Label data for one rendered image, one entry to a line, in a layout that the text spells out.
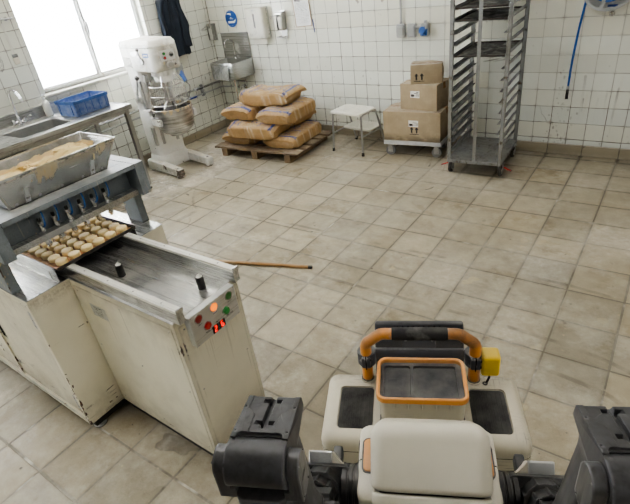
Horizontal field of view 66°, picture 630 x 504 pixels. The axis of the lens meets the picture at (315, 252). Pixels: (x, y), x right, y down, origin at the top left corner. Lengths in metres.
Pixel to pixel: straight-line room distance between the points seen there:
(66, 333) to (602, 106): 4.52
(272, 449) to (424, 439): 0.37
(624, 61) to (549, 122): 0.75
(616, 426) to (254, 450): 0.43
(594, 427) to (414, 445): 0.35
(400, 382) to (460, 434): 0.45
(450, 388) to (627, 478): 0.76
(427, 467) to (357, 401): 0.55
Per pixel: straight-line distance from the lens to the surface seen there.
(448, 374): 1.39
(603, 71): 5.08
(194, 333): 1.88
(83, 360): 2.56
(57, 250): 2.46
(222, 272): 1.98
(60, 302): 2.39
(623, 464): 0.65
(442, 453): 0.94
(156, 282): 2.10
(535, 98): 5.21
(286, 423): 0.66
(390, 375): 1.38
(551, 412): 2.58
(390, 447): 0.94
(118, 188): 2.51
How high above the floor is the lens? 1.90
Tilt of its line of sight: 31 degrees down
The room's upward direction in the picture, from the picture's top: 8 degrees counter-clockwise
